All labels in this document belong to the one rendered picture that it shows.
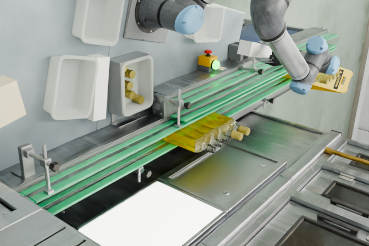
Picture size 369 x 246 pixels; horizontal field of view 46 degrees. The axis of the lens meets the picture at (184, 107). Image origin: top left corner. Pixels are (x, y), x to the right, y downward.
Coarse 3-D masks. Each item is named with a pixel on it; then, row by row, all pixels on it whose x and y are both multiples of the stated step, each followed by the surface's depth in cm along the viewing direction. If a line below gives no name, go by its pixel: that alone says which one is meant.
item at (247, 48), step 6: (240, 42) 186; (246, 42) 184; (252, 42) 183; (240, 48) 186; (246, 48) 185; (252, 48) 184; (258, 48) 188; (264, 48) 193; (270, 48) 198; (246, 54) 185; (252, 54) 186; (258, 54) 190; (264, 54) 194; (270, 54) 199
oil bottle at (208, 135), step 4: (184, 128) 185; (188, 128) 185; (192, 128) 185; (196, 128) 185; (200, 128) 185; (192, 132) 183; (196, 132) 182; (200, 132) 181; (204, 132) 182; (208, 132) 182; (212, 132) 182; (204, 136) 179; (208, 136) 179; (212, 136) 181; (208, 140) 179
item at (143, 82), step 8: (144, 56) 174; (128, 64) 177; (136, 64) 181; (144, 64) 179; (152, 64) 178; (136, 72) 182; (144, 72) 181; (152, 72) 179; (128, 80) 179; (136, 80) 183; (144, 80) 182; (152, 80) 180; (136, 88) 184; (144, 88) 183; (152, 88) 182; (144, 96) 185; (152, 96) 183; (128, 104) 181; (136, 104) 182; (144, 104) 183; (128, 112) 175; (136, 112) 177
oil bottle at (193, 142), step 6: (174, 132) 182; (180, 132) 182; (186, 132) 182; (168, 138) 184; (174, 138) 182; (180, 138) 180; (186, 138) 178; (192, 138) 177; (198, 138) 177; (204, 138) 178; (180, 144) 181; (186, 144) 179; (192, 144) 177; (198, 144) 175; (192, 150) 178; (198, 150) 176
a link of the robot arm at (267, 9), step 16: (256, 0) 134; (272, 0) 132; (256, 16) 135; (272, 16) 134; (256, 32) 140; (272, 32) 137; (272, 48) 146; (288, 48) 146; (288, 64) 152; (304, 64) 155; (304, 80) 160
